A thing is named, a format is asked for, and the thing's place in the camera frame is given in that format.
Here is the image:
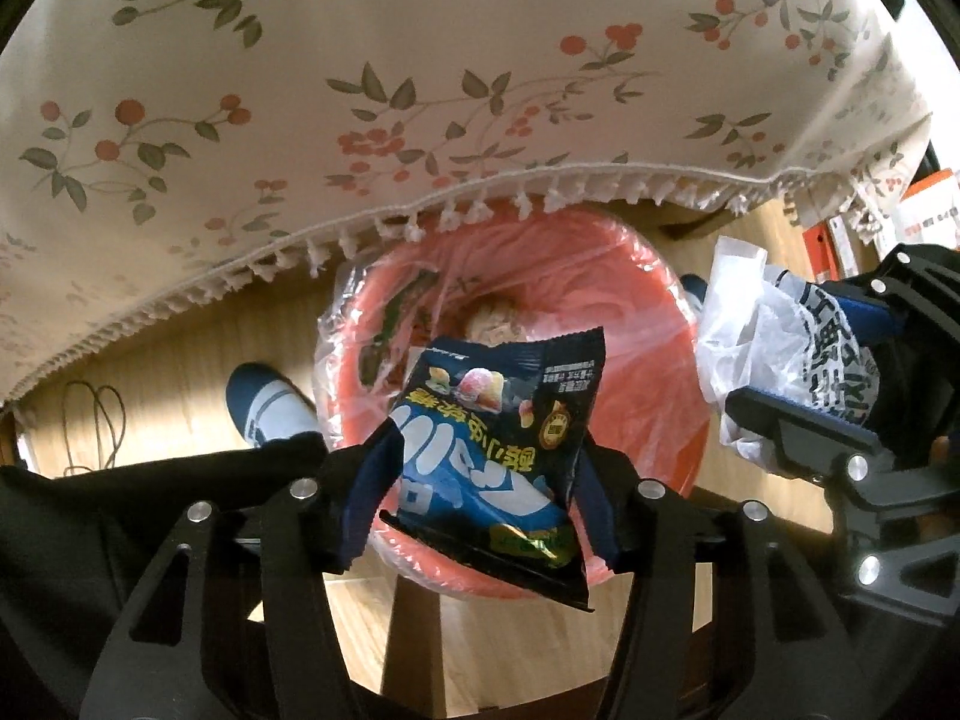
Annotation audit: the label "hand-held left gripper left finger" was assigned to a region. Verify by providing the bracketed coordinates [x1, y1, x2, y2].
[79, 416, 410, 720]

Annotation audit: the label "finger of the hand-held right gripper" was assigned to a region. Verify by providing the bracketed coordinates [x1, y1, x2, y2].
[823, 242, 960, 350]
[724, 385, 901, 482]

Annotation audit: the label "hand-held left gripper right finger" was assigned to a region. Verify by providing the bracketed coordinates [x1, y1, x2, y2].
[570, 441, 886, 720]

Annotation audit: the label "white printed plastic bag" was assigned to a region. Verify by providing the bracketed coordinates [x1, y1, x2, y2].
[696, 235, 882, 466]

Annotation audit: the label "dark blue snack packet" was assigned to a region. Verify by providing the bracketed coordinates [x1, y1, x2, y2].
[379, 326, 607, 611]

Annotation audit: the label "red basin with plastic liner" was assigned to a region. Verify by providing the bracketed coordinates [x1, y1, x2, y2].
[315, 208, 713, 601]

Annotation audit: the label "brown paper ball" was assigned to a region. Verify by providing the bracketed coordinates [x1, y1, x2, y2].
[461, 298, 522, 346]

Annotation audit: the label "orange white carton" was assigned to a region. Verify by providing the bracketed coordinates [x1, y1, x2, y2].
[896, 169, 960, 248]

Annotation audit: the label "person's left foot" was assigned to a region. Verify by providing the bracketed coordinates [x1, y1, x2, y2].
[225, 361, 320, 451]

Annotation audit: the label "floral bedspread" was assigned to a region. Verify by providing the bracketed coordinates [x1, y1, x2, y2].
[0, 0, 935, 407]

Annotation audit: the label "floor cables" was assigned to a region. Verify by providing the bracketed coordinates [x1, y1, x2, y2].
[60, 381, 128, 477]

